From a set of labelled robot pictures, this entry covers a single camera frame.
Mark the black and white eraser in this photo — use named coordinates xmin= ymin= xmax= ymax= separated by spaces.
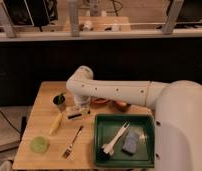
xmin=67 ymin=110 xmax=91 ymax=120

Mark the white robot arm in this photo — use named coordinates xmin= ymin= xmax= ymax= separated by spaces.
xmin=66 ymin=66 xmax=202 ymax=171

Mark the green plastic cup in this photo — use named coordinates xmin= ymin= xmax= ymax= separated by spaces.
xmin=30 ymin=136 xmax=49 ymax=154

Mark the orange plate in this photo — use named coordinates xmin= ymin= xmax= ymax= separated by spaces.
xmin=91 ymin=98 xmax=110 ymax=105

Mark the wooden board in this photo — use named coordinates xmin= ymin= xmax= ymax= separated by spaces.
xmin=13 ymin=82 xmax=151 ymax=171

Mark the green plastic tray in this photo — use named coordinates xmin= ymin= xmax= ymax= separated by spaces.
xmin=93 ymin=114 xmax=154 ymax=168

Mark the dark red bowl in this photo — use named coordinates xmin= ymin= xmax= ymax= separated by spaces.
xmin=112 ymin=101 xmax=130 ymax=112

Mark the metal fork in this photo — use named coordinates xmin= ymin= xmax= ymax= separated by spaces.
xmin=62 ymin=125 xmax=84 ymax=158

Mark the white plastic fork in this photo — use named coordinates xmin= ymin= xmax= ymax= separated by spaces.
xmin=102 ymin=122 xmax=130 ymax=155

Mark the black round object in tray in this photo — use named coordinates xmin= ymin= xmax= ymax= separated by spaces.
xmin=99 ymin=149 xmax=111 ymax=161

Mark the blue grey sponge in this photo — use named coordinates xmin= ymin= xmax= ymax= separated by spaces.
xmin=122 ymin=131 xmax=139 ymax=155

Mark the black cable left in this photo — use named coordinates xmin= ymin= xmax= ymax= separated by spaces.
xmin=0 ymin=106 xmax=22 ymax=135

